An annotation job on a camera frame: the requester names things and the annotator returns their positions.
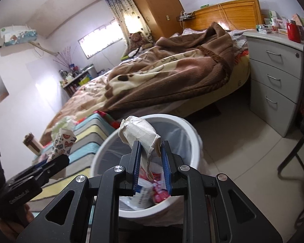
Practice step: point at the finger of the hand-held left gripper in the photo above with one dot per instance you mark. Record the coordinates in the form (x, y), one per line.
(39, 165)
(55, 163)

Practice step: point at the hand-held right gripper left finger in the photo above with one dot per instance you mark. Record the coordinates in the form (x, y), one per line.
(136, 167)

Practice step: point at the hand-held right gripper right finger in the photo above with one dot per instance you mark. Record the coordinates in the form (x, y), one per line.
(166, 167)

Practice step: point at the translucent bin liner bag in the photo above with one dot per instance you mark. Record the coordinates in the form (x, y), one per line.
(185, 141)

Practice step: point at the beige paper bag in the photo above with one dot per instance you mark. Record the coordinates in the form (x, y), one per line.
(139, 131)

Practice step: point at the white round trash bin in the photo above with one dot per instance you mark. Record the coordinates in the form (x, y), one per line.
(192, 141)

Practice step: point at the person's left hand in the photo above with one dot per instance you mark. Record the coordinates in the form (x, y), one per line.
(8, 226)

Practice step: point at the beige thermos flask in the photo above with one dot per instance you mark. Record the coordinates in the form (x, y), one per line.
(33, 145)

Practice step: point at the pink red wrapper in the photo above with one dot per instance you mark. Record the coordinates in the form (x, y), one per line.
(160, 189)

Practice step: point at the white printed packet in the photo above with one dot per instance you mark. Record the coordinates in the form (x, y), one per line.
(141, 197)

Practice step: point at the green wipes packet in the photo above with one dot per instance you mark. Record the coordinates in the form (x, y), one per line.
(64, 122)

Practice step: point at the cluttered side table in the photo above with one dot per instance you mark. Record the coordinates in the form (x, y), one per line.
(77, 81)

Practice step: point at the bed with yellow sheet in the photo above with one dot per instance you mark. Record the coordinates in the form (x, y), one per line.
(217, 93)

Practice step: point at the grey bucket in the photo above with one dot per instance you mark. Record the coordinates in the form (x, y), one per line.
(92, 72)

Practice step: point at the brown cream fleece blanket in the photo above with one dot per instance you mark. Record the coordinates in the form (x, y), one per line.
(172, 65)

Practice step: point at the dried branches in vase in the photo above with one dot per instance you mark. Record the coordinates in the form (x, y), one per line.
(64, 59)

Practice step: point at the air conditioner pipe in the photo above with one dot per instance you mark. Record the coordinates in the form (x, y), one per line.
(45, 50)

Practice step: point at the brown teddy bear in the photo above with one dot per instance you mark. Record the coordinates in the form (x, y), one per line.
(138, 40)

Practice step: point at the window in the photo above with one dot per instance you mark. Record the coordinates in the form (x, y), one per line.
(101, 39)

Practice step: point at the grey drawer cabinet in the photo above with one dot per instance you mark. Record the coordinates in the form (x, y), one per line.
(271, 86)

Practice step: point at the patterned curtain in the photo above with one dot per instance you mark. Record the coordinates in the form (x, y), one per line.
(131, 12)

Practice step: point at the wooden wardrobe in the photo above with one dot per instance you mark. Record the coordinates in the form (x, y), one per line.
(154, 5)

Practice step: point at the wooden headboard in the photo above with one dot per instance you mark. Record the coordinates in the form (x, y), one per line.
(233, 12)

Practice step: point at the cluster of small medicine boxes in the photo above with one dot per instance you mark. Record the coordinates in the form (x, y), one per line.
(273, 24)

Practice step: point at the red jar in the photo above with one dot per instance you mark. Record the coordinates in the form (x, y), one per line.
(293, 31)

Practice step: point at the wall air conditioner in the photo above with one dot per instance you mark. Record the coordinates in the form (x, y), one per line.
(17, 36)

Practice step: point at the wall power strip shelf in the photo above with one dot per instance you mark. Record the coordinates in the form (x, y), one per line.
(185, 17)

